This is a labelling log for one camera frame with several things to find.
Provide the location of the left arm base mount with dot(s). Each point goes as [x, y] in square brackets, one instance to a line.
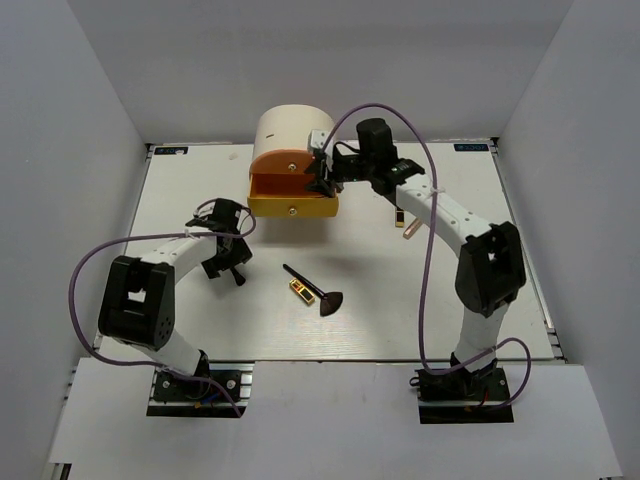
[174, 398]

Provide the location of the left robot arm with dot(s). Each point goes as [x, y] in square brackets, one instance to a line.
[139, 302]

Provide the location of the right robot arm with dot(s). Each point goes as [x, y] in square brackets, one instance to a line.
[490, 270]

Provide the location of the rose gold lipstick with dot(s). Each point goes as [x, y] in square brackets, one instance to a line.
[411, 230]

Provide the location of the cream round drawer organizer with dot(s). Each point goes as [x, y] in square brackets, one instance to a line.
[287, 127]

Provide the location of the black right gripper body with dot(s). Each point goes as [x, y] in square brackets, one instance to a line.
[351, 168]

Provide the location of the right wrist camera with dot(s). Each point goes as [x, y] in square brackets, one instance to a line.
[317, 139]

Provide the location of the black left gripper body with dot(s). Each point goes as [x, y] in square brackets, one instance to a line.
[227, 258]

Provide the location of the yellow drawer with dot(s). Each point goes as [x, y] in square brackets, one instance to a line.
[285, 196]

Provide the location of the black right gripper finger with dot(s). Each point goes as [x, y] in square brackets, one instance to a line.
[325, 187]
[316, 167]

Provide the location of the black fan makeup brush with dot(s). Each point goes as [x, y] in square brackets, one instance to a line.
[330, 302]

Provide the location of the orange top drawer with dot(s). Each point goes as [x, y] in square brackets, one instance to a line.
[281, 162]

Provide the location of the small black makeup brush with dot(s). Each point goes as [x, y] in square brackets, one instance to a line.
[239, 278]

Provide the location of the gold clear square lipstick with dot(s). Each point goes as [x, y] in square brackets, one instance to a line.
[303, 292]

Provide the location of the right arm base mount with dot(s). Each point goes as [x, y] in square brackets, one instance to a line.
[463, 398]

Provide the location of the black gold square lipstick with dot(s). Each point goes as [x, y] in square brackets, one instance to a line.
[399, 220]

